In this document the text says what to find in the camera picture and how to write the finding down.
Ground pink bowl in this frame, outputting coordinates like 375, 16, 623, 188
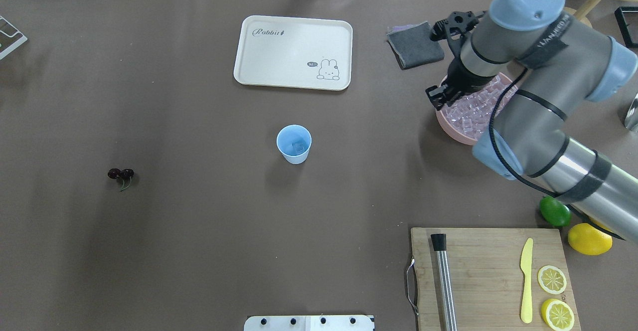
436, 72, 519, 146

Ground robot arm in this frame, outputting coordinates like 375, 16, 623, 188
426, 0, 638, 242

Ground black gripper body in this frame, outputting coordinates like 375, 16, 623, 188
441, 60, 494, 103

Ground lemon slice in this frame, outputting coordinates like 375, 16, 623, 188
541, 299, 576, 331
536, 265, 568, 295

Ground lemon slice lower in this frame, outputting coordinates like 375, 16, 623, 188
541, 299, 576, 331

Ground cream rabbit tray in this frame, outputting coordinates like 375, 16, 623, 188
233, 15, 353, 92

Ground yellow lemon lower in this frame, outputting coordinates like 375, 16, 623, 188
567, 223, 613, 256

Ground yellow lemon upper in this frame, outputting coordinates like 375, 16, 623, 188
590, 217, 612, 233

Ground green lime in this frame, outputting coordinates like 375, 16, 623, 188
539, 195, 572, 227

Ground lemon slice upper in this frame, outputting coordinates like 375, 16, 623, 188
536, 265, 568, 295

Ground light blue plastic cup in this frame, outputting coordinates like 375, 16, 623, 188
276, 125, 313, 165

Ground clear ice cube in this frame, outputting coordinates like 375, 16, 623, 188
291, 140, 308, 156

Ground yellow lemon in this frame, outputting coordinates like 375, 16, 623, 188
567, 223, 613, 256
590, 217, 612, 233

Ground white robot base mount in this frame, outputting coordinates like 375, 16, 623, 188
243, 315, 376, 331

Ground yellow plastic knife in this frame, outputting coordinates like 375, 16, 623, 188
520, 238, 534, 324

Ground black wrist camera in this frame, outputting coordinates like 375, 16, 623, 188
429, 10, 487, 49

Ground wooden cutting board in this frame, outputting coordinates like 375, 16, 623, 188
410, 227, 570, 331

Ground pile of clear ice cubes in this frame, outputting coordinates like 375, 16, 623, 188
441, 73, 514, 138

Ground dark red cherries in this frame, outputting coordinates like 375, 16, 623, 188
107, 168, 135, 191

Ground steel muddler black tip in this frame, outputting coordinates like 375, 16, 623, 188
430, 233, 458, 331

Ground white wire cup rack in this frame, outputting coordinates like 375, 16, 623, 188
0, 16, 28, 60

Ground grey folded cloth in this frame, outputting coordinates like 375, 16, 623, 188
386, 20, 445, 69

